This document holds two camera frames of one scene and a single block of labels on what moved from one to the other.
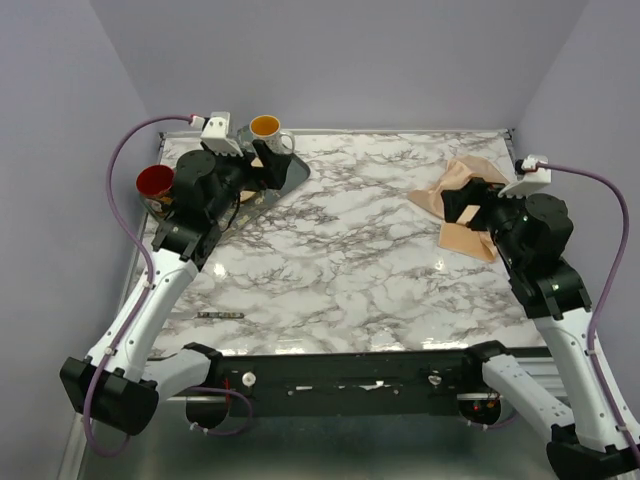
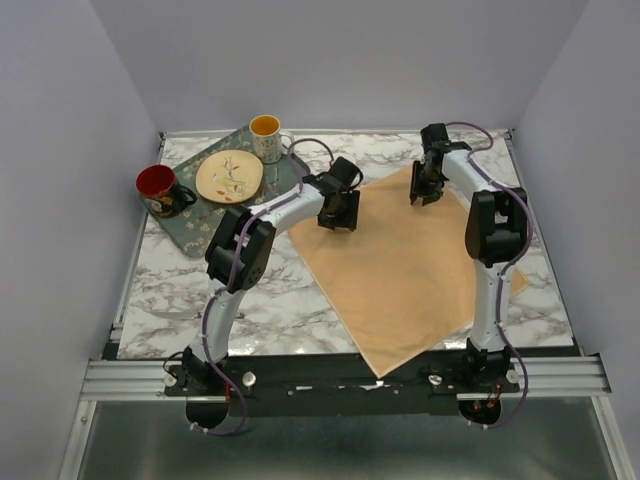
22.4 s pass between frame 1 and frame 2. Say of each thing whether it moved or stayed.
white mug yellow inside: stayed
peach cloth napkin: moved
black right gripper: moved
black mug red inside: stayed
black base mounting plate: stayed
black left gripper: moved
